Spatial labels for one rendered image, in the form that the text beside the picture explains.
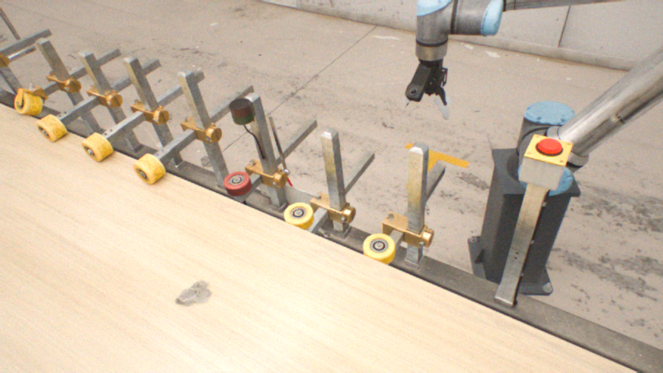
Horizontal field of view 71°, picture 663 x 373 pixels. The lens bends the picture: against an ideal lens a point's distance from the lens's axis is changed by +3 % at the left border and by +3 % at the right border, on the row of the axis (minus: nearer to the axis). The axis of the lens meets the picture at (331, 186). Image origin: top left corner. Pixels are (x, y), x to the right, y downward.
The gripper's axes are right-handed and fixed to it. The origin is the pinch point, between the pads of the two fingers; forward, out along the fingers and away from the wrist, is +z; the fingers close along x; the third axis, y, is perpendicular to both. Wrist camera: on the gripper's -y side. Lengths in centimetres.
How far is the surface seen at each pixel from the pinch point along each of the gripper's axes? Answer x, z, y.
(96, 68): 106, -14, -44
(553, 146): -43, -29, -36
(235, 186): 35, 3, -54
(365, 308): -20, 4, -67
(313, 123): 37.6, 7.9, -11.8
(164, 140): 82, 9, -45
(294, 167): 102, 94, 36
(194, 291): 17, 2, -86
